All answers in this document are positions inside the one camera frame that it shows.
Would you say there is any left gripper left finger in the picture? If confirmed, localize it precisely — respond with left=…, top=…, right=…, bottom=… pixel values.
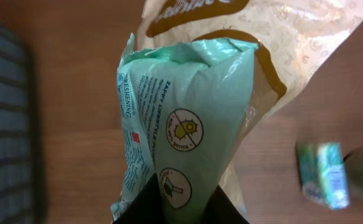
left=113, top=174, right=165, bottom=224

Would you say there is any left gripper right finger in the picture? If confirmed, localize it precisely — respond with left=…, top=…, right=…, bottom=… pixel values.
left=204, top=186, right=250, bottom=224

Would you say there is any light green wipes packet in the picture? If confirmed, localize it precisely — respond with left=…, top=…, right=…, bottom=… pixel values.
left=111, top=36, right=258, bottom=223

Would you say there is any small teal white packet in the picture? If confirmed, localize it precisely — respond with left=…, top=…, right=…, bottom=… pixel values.
left=295, top=142, right=350, bottom=210

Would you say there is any brown snack packet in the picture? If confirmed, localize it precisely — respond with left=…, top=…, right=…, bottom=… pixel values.
left=136, top=0, right=363, bottom=222

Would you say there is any grey plastic mesh basket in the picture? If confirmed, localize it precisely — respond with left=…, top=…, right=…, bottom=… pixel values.
left=0, top=24, right=47, bottom=223

